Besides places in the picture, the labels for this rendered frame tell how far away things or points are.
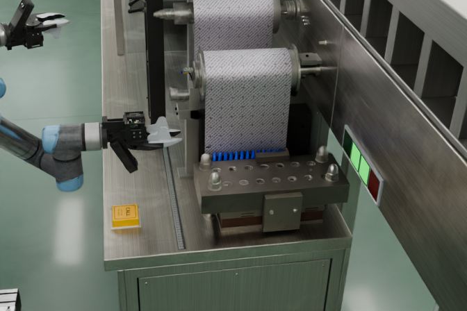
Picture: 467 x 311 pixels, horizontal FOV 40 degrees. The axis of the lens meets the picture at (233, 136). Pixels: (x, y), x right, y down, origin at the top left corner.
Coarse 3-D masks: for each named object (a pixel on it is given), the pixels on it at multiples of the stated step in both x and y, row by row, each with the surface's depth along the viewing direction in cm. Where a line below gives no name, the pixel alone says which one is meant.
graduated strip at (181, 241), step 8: (168, 152) 208; (168, 160) 204; (168, 168) 200; (168, 176) 196; (168, 184) 192; (176, 192) 189; (176, 200) 186; (176, 208) 182; (176, 216) 179; (176, 224) 176; (176, 232) 173; (184, 240) 171; (184, 248) 168
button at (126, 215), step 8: (112, 208) 178; (120, 208) 178; (128, 208) 178; (136, 208) 178; (112, 216) 175; (120, 216) 175; (128, 216) 175; (136, 216) 175; (120, 224) 174; (128, 224) 174; (136, 224) 175
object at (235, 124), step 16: (256, 96) 177; (272, 96) 177; (288, 96) 178; (208, 112) 176; (224, 112) 177; (240, 112) 178; (256, 112) 179; (272, 112) 180; (288, 112) 181; (208, 128) 179; (224, 128) 180; (240, 128) 181; (256, 128) 182; (272, 128) 183; (208, 144) 182; (224, 144) 183; (240, 144) 184; (256, 144) 184; (272, 144) 185
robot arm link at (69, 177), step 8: (48, 160) 177; (56, 160) 173; (64, 160) 172; (72, 160) 173; (80, 160) 175; (48, 168) 177; (56, 168) 174; (64, 168) 173; (72, 168) 174; (80, 168) 176; (56, 176) 176; (64, 176) 174; (72, 176) 175; (80, 176) 177; (56, 184) 178; (64, 184) 176; (72, 184) 176; (80, 184) 178
